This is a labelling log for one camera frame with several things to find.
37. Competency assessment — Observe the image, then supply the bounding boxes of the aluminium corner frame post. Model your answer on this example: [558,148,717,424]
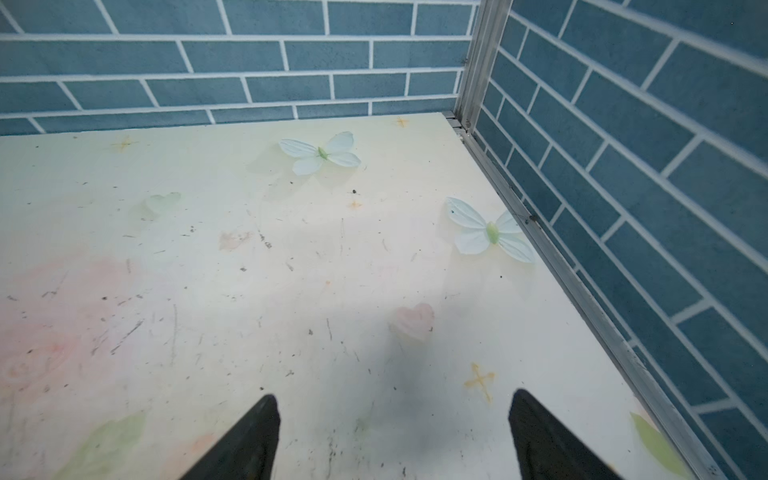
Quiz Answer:
[456,1,750,479]

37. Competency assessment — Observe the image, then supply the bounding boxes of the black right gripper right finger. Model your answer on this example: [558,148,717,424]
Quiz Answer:
[508,389,622,480]

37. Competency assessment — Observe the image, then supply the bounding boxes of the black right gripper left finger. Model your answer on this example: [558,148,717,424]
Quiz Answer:
[181,394,281,480]

